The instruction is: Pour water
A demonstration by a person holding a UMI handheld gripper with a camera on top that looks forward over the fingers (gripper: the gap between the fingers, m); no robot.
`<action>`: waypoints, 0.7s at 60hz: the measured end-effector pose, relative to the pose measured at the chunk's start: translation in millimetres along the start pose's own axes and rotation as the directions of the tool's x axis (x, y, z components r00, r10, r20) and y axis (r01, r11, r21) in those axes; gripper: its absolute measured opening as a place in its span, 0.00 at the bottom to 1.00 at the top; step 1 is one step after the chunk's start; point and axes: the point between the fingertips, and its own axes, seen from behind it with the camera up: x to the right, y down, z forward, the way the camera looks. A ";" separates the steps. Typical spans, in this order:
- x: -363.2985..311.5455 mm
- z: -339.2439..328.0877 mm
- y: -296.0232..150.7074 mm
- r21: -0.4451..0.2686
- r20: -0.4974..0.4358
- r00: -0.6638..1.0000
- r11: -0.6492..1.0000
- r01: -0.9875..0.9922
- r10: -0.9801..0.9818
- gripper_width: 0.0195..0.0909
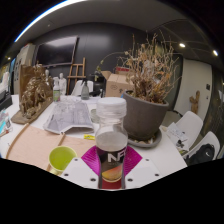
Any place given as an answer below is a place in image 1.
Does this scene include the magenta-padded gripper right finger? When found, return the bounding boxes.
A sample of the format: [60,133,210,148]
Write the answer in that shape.
[123,144,164,191]

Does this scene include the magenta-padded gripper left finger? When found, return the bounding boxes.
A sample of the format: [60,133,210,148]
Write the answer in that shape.
[59,144,101,190]

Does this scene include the white-capped clear drink bottle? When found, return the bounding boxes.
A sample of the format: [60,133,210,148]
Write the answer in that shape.
[94,96,129,190]

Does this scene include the yellow-green mug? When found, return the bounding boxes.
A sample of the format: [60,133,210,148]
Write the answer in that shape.
[48,145,78,177]

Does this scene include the grey plant saucer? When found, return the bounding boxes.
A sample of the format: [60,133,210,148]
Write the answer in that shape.
[126,129,163,149]

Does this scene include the yellow tag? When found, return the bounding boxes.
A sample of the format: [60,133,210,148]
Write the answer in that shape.
[83,133,96,141]

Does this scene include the stack of papers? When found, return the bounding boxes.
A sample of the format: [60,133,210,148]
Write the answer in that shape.
[165,122,189,149]

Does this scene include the tan wood-framed board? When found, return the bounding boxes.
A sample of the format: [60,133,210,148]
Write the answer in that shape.
[5,123,98,173]

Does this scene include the dried plant in grey pot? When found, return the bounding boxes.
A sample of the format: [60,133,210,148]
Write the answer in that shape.
[118,33,181,141]

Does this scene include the grey printed paper sheet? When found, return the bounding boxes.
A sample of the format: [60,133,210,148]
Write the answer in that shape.
[43,96,95,135]

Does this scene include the white spray bottle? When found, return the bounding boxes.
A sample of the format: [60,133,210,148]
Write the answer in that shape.
[52,77,62,103]

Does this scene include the wooden carved figure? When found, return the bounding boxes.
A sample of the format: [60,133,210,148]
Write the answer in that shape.
[189,90,201,115]

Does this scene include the colourful painted book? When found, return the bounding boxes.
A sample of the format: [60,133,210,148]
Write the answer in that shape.
[0,109,14,138]

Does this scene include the brown relief sculpture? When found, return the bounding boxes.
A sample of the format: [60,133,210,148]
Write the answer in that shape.
[11,63,54,125]

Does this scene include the small white figurine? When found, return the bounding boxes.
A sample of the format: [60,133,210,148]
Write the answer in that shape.
[58,72,68,96]

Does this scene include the wooden easel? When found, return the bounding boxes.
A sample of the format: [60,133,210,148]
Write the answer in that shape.
[66,57,87,96]

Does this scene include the black box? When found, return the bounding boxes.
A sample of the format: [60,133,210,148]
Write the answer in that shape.
[0,89,14,112]

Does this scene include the white cabinet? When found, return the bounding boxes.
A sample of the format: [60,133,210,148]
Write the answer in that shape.
[13,43,37,96]

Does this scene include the black wall screen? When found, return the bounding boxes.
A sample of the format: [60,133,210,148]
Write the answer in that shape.
[34,35,79,68]

